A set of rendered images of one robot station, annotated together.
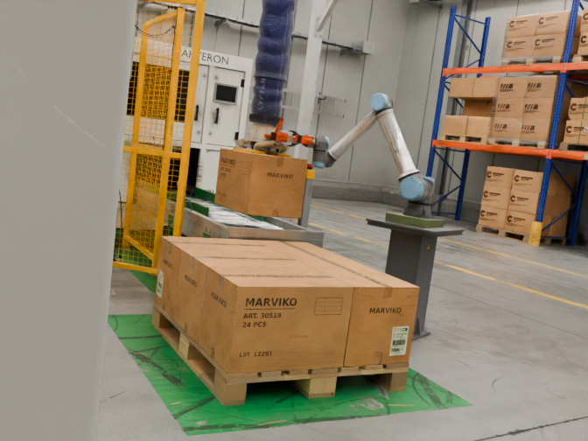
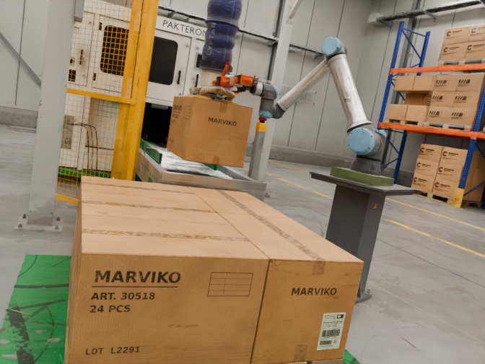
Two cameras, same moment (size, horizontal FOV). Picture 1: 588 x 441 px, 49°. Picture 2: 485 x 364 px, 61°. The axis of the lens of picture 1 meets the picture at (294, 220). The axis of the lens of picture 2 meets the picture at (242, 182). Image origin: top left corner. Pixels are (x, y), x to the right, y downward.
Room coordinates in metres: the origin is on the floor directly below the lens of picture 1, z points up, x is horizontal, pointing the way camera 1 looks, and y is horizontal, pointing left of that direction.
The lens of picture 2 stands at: (1.67, -0.31, 0.98)
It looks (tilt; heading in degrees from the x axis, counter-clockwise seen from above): 8 degrees down; 6
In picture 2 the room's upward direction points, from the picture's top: 10 degrees clockwise
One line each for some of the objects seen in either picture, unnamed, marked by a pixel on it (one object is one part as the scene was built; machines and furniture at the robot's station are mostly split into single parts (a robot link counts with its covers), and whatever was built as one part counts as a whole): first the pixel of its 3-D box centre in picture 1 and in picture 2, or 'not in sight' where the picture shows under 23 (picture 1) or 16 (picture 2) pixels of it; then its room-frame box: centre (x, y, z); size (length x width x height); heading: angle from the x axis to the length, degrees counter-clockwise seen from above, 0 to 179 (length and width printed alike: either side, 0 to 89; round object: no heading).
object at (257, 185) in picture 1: (259, 182); (206, 130); (4.52, 0.27, 0.88); 0.60 x 0.40 x 0.40; 29
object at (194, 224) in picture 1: (175, 215); (138, 160); (5.08, 0.94, 0.50); 2.31 x 0.05 x 0.19; 28
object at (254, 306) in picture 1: (276, 294); (190, 251); (3.49, 0.05, 0.34); 1.20 x 1.00 x 0.40; 28
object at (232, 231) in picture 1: (277, 234); (216, 181); (4.21, 0.10, 0.58); 0.70 x 0.03 x 0.06; 118
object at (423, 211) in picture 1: (417, 209); (366, 165); (4.31, -0.81, 0.85); 0.19 x 0.19 x 0.10
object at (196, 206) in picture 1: (170, 198); (141, 145); (5.42, 1.06, 0.60); 1.60 x 0.10 x 0.09; 28
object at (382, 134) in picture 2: (421, 188); (371, 143); (4.30, -0.81, 0.99); 0.17 x 0.15 x 0.18; 154
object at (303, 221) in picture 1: (301, 234); (250, 184); (4.95, -0.07, 0.50); 0.07 x 0.07 x 1.00; 28
